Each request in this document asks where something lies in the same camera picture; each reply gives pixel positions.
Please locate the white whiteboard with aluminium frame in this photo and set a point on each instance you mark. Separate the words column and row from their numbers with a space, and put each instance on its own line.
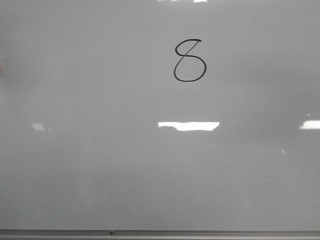
column 160, row 119

